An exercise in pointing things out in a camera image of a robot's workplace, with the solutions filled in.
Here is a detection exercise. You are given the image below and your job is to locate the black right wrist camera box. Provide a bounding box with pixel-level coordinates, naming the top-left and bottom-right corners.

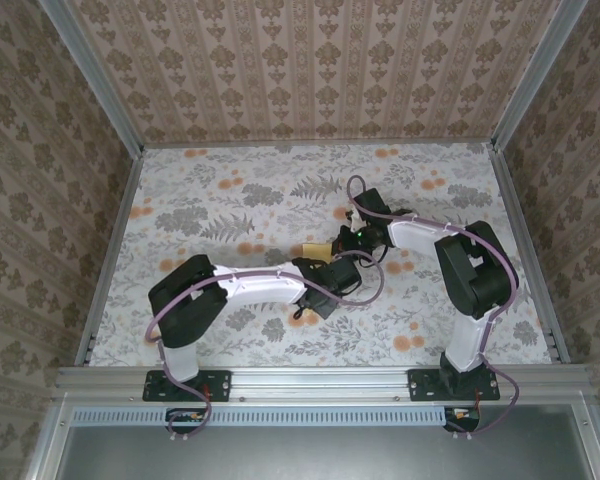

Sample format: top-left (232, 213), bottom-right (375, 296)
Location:
top-left (347, 187), bottom-right (389, 224)

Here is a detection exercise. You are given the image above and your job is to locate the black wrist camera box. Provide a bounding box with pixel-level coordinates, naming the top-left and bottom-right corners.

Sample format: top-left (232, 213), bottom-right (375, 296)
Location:
top-left (347, 187), bottom-right (389, 224)
top-left (324, 255), bottom-right (364, 296)

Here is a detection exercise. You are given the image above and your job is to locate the floral patterned table cover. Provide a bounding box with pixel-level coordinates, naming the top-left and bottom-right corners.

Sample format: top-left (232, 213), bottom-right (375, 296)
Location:
top-left (87, 142), bottom-right (554, 369)

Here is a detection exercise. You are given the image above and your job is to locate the aluminium side rail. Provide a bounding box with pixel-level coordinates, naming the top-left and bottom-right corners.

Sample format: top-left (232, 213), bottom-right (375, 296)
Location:
top-left (72, 147), bottom-right (146, 369)
top-left (490, 142), bottom-right (574, 366)

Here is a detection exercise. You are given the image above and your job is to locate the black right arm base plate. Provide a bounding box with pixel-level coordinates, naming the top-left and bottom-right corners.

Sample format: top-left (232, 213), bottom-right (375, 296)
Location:
top-left (408, 368), bottom-right (501, 403)

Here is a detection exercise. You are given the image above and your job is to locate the grey metal panel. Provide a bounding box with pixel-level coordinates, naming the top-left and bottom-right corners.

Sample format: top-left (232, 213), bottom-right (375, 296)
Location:
top-left (54, 404), bottom-right (600, 480)

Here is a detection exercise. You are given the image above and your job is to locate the aluminium frame post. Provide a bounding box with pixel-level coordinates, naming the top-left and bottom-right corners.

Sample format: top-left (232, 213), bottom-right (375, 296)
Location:
top-left (39, 0), bottom-right (146, 156)
top-left (489, 0), bottom-right (594, 151)

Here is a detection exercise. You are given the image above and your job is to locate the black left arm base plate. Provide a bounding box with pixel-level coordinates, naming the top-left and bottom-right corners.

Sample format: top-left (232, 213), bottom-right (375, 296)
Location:
top-left (143, 369), bottom-right (232, 403)

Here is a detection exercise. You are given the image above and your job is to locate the long aluminium mounting rail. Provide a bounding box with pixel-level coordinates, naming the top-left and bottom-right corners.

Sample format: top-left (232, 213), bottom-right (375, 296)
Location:
top-left (54, 364), bottom-right (594, 404)

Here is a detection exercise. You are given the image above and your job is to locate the grey slotted cable duct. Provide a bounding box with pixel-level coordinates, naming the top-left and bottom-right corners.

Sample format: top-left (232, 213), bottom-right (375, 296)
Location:
top-left (72, 405), bottom-right (481, 427)

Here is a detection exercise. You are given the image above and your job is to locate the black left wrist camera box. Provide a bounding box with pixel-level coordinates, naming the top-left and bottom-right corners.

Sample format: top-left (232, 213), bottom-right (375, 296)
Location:
top-left (324, 255), bottom-right (364, 296)

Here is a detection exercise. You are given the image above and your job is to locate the black wiring connector mount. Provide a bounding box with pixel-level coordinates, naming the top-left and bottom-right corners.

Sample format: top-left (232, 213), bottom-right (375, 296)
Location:
top-left (165, 407), bottom-right (209, 435)
top-left (442, 405), bottom-right (481, 434)

